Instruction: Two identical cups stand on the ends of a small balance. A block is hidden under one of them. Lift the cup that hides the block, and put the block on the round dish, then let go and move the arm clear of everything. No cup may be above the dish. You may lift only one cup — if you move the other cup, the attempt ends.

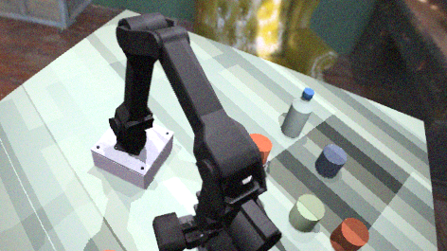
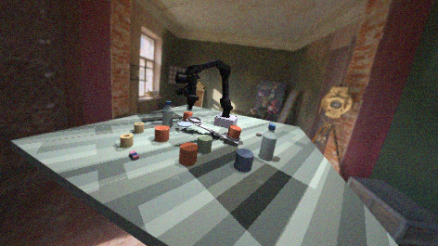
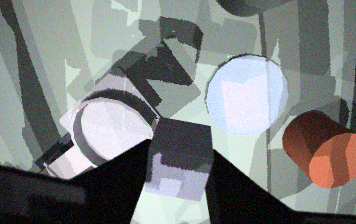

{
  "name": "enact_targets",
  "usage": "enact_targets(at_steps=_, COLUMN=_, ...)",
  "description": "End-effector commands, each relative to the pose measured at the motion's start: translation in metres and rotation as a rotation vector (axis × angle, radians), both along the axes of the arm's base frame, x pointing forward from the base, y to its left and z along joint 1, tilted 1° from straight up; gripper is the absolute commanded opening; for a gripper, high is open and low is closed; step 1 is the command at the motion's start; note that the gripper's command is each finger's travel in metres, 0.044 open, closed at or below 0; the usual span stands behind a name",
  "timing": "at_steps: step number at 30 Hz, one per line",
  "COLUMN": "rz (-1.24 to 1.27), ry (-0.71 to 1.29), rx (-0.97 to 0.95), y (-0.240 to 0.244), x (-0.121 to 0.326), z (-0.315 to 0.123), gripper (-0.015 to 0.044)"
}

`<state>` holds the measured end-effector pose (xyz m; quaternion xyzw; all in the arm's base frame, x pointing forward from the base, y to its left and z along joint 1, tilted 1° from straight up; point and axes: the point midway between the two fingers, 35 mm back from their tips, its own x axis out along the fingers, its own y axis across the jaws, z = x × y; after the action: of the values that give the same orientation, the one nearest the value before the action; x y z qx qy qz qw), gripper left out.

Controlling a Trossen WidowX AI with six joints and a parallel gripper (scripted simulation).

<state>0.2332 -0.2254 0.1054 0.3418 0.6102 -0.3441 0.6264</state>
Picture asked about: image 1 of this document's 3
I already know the dark blue cylinder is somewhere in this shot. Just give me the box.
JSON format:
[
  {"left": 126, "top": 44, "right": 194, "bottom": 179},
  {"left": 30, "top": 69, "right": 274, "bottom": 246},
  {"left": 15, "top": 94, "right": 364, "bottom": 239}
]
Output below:
[{"left": 315, "top": 144, "right": 347, "bottom": 178}]

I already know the grey bottle with blue cap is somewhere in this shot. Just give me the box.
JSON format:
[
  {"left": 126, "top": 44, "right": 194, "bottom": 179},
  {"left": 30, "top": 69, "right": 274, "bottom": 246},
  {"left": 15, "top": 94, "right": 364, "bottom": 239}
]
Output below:
[{"left": 281, "top": 87, "right": 314, "bottom": 137}]

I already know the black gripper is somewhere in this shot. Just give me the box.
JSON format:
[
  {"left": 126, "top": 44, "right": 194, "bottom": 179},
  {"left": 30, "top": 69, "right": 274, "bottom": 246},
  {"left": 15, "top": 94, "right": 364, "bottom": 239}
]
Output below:
[{"left": 152, "top": 190, "right": 224, "bottom": 251}]

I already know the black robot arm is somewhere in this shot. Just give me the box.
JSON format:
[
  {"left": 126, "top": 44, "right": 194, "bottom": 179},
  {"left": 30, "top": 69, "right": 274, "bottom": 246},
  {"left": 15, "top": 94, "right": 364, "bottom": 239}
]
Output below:
[{"left": 108, "top": 12, "right": 282, "bottom": 251}]

